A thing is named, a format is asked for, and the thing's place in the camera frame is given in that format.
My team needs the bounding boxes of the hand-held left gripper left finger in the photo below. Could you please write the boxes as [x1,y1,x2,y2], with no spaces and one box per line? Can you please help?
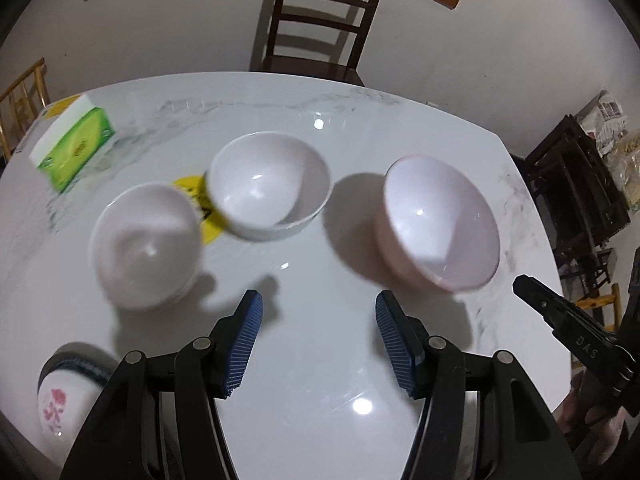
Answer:
[60,289,264,480]

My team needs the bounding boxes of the green tissue box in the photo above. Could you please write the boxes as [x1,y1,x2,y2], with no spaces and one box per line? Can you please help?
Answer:
[28,92,117,194]

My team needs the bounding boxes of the dark wooden furniture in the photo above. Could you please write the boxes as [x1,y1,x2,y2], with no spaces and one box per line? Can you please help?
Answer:
[520,114,632,271]

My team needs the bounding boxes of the white lettered bowl green base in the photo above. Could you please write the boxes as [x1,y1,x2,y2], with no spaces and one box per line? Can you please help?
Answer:
[206,131,334,242]

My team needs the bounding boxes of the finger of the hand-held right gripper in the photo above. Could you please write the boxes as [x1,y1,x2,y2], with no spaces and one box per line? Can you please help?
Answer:
[627,257,640,333]
[512,274,618,361]

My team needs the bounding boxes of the pile of newspapers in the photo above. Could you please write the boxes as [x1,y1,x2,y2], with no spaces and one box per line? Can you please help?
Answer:
[580,90,640,211]

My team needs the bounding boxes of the dark wooden chair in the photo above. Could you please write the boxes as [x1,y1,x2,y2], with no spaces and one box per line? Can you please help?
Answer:
[260,0,387,86]

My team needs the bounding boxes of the round yellow warning sticker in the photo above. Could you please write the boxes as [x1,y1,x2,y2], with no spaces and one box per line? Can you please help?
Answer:
[171,174,232,247]

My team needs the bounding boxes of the white lettered bowl pink base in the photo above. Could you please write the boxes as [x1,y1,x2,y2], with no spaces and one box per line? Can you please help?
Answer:
[89,183,204,310]

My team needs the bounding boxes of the person's right hand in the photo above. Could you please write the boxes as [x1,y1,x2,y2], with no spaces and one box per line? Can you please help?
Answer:
[552,372,632,468]

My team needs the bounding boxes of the bamboo chair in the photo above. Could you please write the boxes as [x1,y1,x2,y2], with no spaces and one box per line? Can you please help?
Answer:
[0,57,51,161]

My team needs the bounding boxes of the white plate pink flowers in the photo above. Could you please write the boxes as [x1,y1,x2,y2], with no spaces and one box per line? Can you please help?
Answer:
[36,372,108,453]

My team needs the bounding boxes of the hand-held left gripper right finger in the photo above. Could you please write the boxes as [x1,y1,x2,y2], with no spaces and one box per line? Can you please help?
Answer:
[375,290,583,480]

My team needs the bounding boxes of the large blue floral plate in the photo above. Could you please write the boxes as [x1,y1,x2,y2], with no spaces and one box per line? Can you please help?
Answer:
[39,352,118,391]

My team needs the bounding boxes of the small bamboo stool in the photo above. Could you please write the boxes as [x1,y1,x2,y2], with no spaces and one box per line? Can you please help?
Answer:
[575,282,623,333]

